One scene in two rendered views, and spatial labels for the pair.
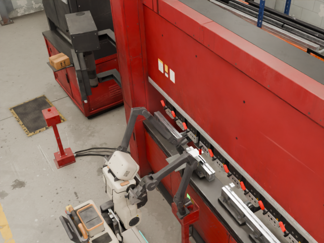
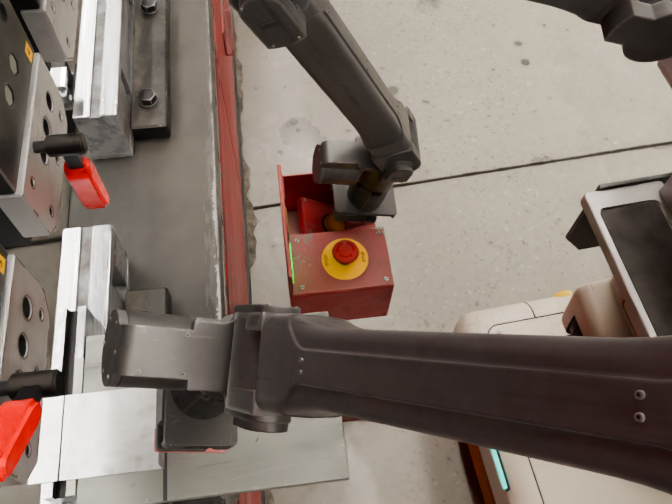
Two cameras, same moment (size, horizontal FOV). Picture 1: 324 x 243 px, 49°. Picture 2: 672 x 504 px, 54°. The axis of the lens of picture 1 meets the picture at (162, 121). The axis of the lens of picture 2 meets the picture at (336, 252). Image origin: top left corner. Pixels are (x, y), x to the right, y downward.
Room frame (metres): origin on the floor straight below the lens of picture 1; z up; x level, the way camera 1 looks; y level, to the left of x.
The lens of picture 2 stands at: (2.45, 0.00, 1.67)
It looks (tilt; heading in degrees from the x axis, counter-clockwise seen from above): 61 degrees down; 197
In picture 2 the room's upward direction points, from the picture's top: 3 degrees clockwise
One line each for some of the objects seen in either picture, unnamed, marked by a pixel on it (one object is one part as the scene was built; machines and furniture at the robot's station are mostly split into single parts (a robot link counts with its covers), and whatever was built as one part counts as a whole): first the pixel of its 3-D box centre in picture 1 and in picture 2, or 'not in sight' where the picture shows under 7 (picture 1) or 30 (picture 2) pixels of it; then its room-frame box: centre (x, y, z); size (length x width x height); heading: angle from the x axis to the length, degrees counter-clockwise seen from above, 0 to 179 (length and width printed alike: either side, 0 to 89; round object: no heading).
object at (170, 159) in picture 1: (182, 159); (212, 405); (2.31, -0.17, 1.00); 0.26 x 0.18 x 0.01; 117
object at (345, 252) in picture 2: not in sight; (345, 255); (1.99, -0.13, 0.79); 0.04 x 0.04 x 0.04
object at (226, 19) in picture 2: not in sight; (226, 21); (1.39, -0.62, 0.59); 0.15 x 0.02 x 0.07; 27
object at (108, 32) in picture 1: (106, 41); not in sight; (3.42, 0.52, 1.67); 0.40 x 0.24 x 0.07; 27
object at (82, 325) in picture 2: (198, 156); (70, 399); (2.35, -0.32, 0.99); 0.20 x 0.03 x 0.03; 27
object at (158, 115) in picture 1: (168, 127); not in sight; (2.87, -0.06, 0.92); 0.50 x 0.06 x 0.10; 27
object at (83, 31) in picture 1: (87, 60); not in sight; (3.28, 0.72, 1.53); 0.51 x 0.25 x 0.85; 15
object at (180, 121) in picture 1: (183, 118); not in sight; (2.58, -0.20, 1.26); 0.15 x 0.09 x 0.17; 27
